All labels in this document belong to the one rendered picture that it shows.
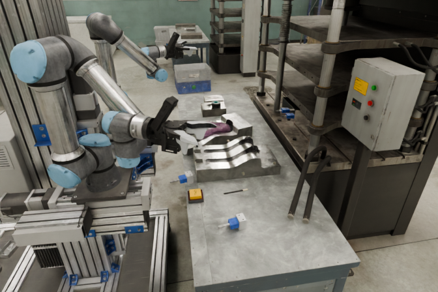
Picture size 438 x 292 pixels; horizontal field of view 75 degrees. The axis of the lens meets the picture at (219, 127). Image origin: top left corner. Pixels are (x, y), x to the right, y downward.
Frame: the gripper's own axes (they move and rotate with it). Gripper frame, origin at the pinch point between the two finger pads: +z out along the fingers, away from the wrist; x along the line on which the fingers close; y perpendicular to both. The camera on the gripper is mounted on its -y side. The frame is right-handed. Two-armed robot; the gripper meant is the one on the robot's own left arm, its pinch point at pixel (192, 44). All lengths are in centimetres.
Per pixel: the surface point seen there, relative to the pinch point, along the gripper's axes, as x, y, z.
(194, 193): 74, 52, -37
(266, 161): 74, 50, 13
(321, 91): 76, 8, 42
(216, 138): 37, 53, 0
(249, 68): -258, 162, 274
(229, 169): 70, 49, -12
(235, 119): 25, 52, 24
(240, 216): 101, 47, -27
